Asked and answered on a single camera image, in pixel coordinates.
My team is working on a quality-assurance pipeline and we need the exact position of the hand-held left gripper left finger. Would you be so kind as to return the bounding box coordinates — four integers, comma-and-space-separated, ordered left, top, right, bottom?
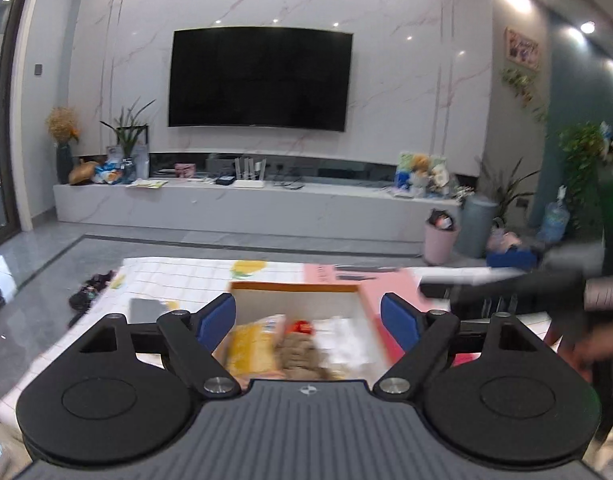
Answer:
79, 292, 240, 397

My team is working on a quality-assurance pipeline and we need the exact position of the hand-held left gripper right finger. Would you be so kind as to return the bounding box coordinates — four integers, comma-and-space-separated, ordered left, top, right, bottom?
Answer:
374, 292, 545, 397

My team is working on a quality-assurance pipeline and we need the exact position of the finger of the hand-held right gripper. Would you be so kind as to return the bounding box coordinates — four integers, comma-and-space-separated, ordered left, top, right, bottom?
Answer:
487, 242, 602, 271
419, 270, 587, 306

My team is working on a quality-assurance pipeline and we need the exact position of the yellow soft cloth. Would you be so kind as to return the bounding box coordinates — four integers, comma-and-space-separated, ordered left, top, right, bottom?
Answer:
226, 314, 288, 379

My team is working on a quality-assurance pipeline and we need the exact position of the pink and red storage box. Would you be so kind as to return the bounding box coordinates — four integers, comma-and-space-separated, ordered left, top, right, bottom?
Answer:
211, 262, 452, 386

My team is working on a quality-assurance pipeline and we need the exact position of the brown plush bear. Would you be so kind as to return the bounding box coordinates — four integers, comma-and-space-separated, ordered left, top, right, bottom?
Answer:
275, 332, 338, 382

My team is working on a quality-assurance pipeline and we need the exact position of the person's right hand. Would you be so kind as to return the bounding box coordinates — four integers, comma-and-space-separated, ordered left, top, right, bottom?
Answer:
544, 310, 613, 376

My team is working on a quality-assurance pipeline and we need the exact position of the pink bag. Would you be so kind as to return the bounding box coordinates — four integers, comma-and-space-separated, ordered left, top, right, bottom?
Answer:
489, 229, 523, 254

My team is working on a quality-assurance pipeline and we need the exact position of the grey trash bin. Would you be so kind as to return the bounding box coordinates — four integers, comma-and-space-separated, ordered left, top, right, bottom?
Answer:
457, 194, 500, 260

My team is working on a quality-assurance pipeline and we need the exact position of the blue water jug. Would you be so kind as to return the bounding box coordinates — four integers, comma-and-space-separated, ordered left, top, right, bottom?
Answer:
539, 185, 570, 244

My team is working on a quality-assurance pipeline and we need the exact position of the large bushy green plant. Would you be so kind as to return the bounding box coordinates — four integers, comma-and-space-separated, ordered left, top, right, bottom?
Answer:
559, 121, 613, 232

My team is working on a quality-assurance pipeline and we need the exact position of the potted long leaf plant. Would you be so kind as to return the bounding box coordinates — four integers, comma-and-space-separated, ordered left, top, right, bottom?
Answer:
479, 156, 541, 232

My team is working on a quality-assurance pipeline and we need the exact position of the grey flat object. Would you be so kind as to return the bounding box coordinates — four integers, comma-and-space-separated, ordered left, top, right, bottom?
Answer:
129, 298, 170, 324

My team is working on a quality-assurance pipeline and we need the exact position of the pink trash bin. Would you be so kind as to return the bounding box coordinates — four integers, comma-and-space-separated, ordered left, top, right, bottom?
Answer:
423, 209, 460, 266

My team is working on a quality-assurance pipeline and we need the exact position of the colourful toy pile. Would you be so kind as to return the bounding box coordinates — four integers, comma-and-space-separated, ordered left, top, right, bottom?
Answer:
394, 152, 451, 199

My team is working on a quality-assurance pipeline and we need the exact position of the white stone television console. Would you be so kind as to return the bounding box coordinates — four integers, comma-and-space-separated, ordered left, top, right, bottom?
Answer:
53, 150, 468, 244

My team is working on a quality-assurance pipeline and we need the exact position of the pair of dark slippers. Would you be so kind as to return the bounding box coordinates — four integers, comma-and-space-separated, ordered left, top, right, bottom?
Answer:
68, 270, 116, 314

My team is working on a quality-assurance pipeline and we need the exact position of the white router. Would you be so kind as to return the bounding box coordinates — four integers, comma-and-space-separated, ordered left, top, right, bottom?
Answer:
234, 157, 268, 190

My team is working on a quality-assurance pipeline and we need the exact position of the hanging vine plant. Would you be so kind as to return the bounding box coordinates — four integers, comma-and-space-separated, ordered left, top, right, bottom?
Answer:
501, 67, 548, 124

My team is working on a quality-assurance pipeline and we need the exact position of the blue and white snack bag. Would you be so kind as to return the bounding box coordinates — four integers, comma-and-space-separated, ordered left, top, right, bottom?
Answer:
94, 162, 125, 184

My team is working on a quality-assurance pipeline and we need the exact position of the green leafy plant in vase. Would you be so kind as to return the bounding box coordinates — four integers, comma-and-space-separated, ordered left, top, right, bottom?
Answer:
100, 99, 158, 184

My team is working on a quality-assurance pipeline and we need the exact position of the brown snack bag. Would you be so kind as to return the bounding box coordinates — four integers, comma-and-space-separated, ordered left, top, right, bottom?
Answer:
68, 159, 98, 185

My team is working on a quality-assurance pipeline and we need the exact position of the vase of yellow dried flowers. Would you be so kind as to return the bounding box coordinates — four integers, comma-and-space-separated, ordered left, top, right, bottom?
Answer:
46, 106, 80, 185

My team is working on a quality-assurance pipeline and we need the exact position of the glass sliding door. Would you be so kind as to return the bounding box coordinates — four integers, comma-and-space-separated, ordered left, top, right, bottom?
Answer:
0, 0, 38, 257

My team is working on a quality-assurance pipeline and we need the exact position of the framed wall picture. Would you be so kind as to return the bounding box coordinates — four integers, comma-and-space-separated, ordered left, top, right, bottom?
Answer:
504, 27, 541, 72

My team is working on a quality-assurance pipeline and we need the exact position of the black wall television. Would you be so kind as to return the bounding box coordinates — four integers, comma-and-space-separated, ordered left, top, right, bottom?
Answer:
168, 27, 354, 133

